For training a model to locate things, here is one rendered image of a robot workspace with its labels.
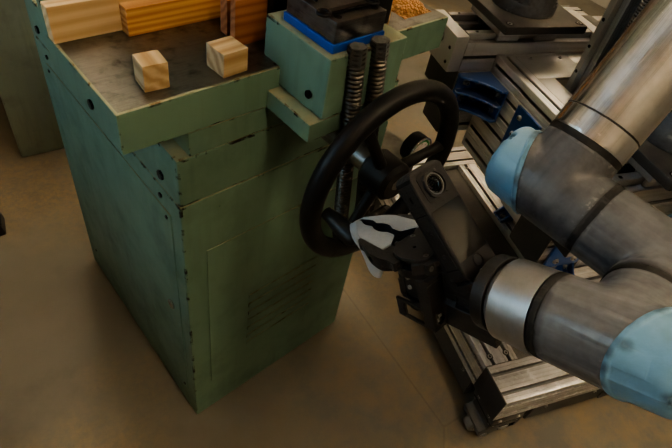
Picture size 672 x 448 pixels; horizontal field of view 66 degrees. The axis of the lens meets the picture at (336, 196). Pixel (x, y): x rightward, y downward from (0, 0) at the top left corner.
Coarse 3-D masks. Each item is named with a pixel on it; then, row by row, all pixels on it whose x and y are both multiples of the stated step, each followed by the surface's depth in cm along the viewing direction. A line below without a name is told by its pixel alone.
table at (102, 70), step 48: (96, 48) 68; (144, 48) 69; (192, 48) 71; (432, 48) 94; (96, 96) 61; (144, 96) 62; (192, 96) 64; (240, 96) 69; (288, 96) 72; (144, 144) 64
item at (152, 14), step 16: (144, 0) 70; (160, 0) 71; (176, 0) 72; (192, 0) 74; (208, 0) 75; (128, 16) 69; (144, 16) 70; (160, 16) 72; (176, 16) 74; (192, 16) 75; (208, 16) 77; (128, 32) 70; (144, 32) 72
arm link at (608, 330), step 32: (544, 288) 41; (576, 288) 40; (608, 288) 39; (640, 288) 38; (544, 320) 40; (576, 320) 38; (608, 320) 37; (640, 320) 36; (544, 352) 40; (576, 352) 38; (608, 352) 36; (640, 352) 35; (608, 384) 37; (640, 384) 35
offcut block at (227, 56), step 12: (228, 36) 68; (216, 48) 66; (228, 48) 66; (240, 48) 66; (216, 60) 66; (228, 60) 66; (240, 60) 67; (216, 72) 68; (228, 72) 67; (240, 72) 68
